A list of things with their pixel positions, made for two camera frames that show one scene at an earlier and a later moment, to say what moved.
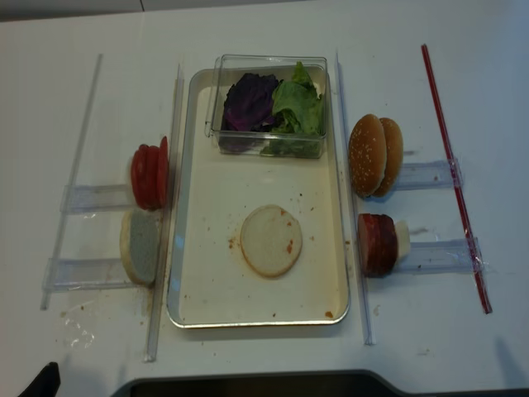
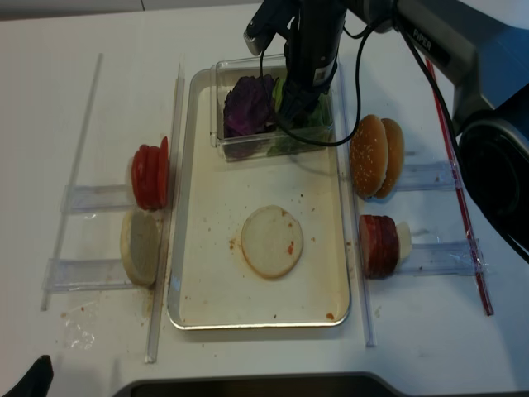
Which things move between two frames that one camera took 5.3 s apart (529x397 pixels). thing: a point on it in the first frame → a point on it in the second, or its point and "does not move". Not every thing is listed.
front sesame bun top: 367,155 does not move
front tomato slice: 145,172 does not move
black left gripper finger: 46,384 → 37,382
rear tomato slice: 164,173 does not move
